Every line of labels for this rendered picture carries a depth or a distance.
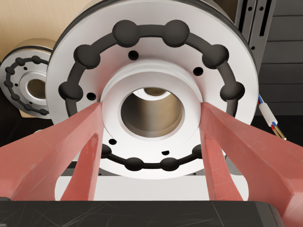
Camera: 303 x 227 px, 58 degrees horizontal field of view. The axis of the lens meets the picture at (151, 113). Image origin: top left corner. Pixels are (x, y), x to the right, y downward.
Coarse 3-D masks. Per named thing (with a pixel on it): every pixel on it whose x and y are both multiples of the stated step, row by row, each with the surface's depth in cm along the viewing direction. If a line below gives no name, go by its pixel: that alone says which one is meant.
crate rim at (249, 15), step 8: (240, 0) 21; (248, 0) 21; (256, 0) 21; (240, 8) 22; (248, 8) 22; (240, 16) 23; (248, 16) 22; (240, 24) 24; (248, 24) 22; (248, 32) 23; (72, 168) 33
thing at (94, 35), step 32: (128, 0) 10; (160, 0) 10; (96, 32) 11; (128, 32) 11; (160, 32) 11; (192, 32) 11; (224, 32) 11; (64, 64) 12; (96, 64) 12; (128, 64) 12; (192, 64) 12; (224, 64) 12; (64, 96) 13; (96, 96) 13; (224, 96) 13; (256, 96) 13; (128, 160) 16; (160, 160) 15; (192, 160) 15
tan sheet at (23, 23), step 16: (0, 0) 31; (16, 0) 31; (32, 0) 31; (48, 0) 31; (64, 0) 31; (80, 0) 31; (0, 16) 32; (16, 16) 32; (32, 16) 32; (48, 16) 32; (64, 16) 32; (0, 32) 33; (16, 32) 33; (32, 32) 33; (48, 32) 33; (0, 48) 35
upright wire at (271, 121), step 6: (258, 96) 14; (258, 102) 14; (264, 108) 13; (264, 114) 13; (270, 114) 12; (270, 120) 12; (276, 120) 12; (270, 126) 12; (276, 126) 12; (276, 132) 12
